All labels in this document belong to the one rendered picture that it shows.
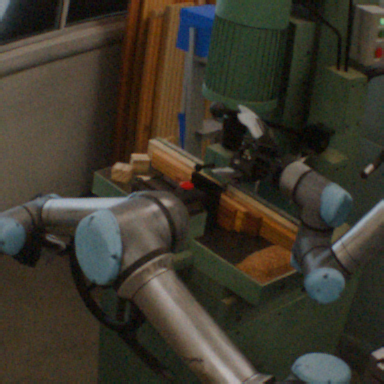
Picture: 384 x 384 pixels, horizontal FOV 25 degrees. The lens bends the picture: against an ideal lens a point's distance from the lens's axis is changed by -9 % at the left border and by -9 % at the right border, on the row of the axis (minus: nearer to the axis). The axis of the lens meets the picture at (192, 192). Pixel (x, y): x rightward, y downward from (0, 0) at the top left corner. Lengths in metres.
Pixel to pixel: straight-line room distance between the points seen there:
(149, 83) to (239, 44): 1.55
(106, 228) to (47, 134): 2.18
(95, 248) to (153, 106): 2.15
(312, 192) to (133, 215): 0.41
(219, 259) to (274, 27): 0.54
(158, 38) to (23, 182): 0.79
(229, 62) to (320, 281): 0.61
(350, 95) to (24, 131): 1.70
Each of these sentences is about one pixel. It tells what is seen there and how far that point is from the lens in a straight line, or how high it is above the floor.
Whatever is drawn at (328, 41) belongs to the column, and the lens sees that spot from 2.16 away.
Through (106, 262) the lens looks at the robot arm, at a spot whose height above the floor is 1.17.
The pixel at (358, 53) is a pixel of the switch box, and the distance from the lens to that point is 2.22.
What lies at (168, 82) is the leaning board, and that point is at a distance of 3.57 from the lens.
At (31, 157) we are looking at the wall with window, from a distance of 3.60.
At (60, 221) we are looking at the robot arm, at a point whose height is 1.06.
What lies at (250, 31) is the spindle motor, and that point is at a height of 1.39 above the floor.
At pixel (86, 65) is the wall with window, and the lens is 3.64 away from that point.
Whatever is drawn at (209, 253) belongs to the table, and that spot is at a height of 0.89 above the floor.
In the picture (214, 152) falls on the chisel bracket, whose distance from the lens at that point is 2.17.
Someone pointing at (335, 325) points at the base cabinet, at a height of 0.52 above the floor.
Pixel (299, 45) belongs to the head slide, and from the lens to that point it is 2.13.
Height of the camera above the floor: 1.95
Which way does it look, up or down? 27 degrees down
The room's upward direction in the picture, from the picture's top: 9 degrees clockwise
